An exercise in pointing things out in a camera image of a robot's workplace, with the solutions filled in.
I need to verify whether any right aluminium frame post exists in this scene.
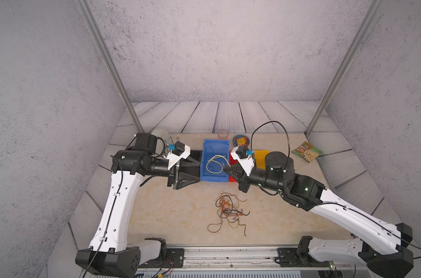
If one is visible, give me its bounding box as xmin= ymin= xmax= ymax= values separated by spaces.
xmin=304 ymin=0 xmax=383 ymax=138

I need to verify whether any yellow storage bin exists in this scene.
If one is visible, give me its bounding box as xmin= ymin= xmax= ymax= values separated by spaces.
xmin=254 ymin=150 xmax=270 ymax=170

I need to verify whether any thick yellow cable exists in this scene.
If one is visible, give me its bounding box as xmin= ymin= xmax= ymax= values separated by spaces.
xmin=205 ymin=154 xmax=232 ymax=174

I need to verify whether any green food packet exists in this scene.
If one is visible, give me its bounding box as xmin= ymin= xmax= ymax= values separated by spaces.
xmin=292 ymin=141 xmax=324 ymax=163

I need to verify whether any red yellow snack packet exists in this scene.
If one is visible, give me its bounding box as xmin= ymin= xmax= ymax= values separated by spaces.
xmin=235 ymin=136 xmax=249 ymax=146

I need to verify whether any aluminium frame post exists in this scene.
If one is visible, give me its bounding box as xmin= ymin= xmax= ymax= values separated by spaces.
xmin=304 ymin=0 xmax=383 ymax=138
xmin=75 ymin=0 xmax=145 ymax=133

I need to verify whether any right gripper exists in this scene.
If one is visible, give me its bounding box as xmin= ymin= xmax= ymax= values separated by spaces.
xmin=224 ymin=161 xmax=287 ymax=195

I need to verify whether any white plate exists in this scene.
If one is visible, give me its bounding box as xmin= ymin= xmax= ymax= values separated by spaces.
xmin=151 ymin=128 xmax=172 ymax=145

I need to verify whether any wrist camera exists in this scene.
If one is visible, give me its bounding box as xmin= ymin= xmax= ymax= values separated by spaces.
xmin=230 ymin=145 xmax=255 ymax=176
xmin=166 ymin=141 xmax=191 ymax=170

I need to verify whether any blue bowl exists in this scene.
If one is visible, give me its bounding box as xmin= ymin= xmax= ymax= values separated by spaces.
xmin=232 ymin=134 xmax=251 ymax=147

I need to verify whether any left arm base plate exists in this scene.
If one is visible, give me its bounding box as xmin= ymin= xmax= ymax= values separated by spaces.
xmin=138 ymin=247 xmax=185 ymax=269

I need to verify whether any cable bundle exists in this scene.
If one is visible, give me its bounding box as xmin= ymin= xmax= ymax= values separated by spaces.
xmin=206 ymin=192 xmax=251 ymax=237

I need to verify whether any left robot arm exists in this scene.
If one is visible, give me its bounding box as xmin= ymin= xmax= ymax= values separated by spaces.
xmin=75 ymin=133 xmax=200 ymax=278

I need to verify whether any aluminium front rail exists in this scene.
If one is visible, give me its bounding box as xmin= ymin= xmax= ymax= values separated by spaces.
xmin=79 ymin=244 xmax=388 ymax=278

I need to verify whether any blue storage bin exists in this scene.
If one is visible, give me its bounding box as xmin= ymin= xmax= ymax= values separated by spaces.
xmin=200 ymin=139 xmax=230 ymax=183

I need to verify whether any left aluminium frame post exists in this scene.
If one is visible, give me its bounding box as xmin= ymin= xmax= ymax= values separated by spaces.
xmin=75 ymin=0 xmax=145 ymax=133

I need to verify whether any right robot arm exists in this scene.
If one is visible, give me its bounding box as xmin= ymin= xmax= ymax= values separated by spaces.
xmin=223 ymin=146 xmax=417 ymax=278

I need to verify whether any red storage bin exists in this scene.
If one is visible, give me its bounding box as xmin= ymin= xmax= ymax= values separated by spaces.
xmin=228 ymin=152 xmax=239 ymax=183

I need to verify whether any black storage bin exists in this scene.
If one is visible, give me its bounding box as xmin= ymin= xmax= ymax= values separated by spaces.
xmin=189 ymin=150 xmax=202 ymax=164

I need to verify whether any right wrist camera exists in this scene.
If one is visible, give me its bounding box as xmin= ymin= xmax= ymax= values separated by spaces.
xmin=230 ymin=145 xmax=255 ymax=176

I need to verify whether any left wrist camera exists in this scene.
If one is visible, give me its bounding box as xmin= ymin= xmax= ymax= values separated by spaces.
xmin=166 ymin=141 xmax=191 ymax=170

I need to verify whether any pink plastic cup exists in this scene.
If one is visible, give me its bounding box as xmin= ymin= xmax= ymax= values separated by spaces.
xmin=217 ymin=129 xmax=229 ymax=140

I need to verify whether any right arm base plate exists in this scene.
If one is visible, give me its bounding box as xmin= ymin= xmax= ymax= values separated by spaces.
xmin=274 ymin=248 xmax=330 ymax=267

